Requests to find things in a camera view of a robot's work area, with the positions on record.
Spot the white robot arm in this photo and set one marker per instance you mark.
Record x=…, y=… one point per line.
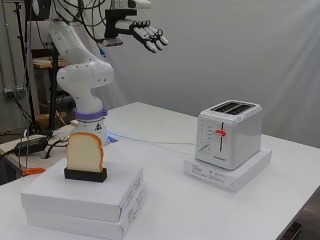
x=83, y=75

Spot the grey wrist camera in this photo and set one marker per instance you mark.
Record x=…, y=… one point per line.
x=112, y=42

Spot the black block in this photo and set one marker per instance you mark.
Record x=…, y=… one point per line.
x=85, y=175

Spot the black power brick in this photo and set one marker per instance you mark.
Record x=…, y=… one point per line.
x=31, y=145

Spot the wooden table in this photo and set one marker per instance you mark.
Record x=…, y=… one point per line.
x=43, y=62

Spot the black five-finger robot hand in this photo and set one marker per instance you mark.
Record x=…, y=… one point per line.
x=146, y=35

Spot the steel toaster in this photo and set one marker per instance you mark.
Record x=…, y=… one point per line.
x=233, y=136

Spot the orange clamp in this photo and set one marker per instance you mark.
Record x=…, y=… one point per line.
x=33, y=171

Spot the black tripod stand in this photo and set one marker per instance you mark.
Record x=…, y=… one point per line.
x=53, y=83

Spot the white flat box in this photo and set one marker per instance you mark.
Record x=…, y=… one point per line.
x=83, y=196
x=240, y=175
x=76, y=225

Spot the toast slice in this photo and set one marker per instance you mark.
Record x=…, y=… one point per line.
x=84, y=151

